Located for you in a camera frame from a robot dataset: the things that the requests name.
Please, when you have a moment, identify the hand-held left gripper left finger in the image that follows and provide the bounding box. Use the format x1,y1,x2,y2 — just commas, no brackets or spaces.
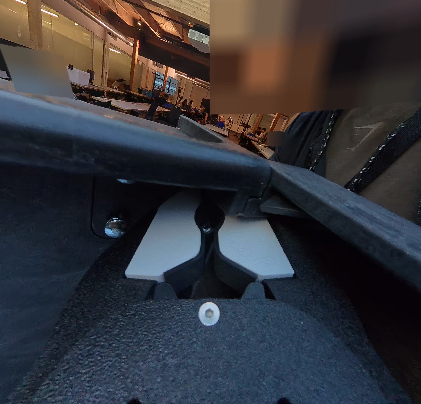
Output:
125,190,207,293

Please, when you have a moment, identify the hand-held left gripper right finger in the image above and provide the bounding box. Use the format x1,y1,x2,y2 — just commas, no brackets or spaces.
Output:
213,215,295,293

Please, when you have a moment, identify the white office table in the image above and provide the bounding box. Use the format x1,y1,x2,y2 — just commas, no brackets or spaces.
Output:
203,123,229,137
250,140,275,160
92,96,170,116

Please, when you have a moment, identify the black fabric bag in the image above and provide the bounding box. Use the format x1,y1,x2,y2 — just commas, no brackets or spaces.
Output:
269,110,343,181

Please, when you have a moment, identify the white ceiling projector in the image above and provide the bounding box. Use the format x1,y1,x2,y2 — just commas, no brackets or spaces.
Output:
187,28,210,53

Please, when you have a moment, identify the black speckled lanyard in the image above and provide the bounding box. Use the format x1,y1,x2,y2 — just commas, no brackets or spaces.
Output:
309,111,421,194

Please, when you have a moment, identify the wooden post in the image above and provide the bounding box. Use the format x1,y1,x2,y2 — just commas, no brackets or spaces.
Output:
26,0,44,50
129,39,139,91

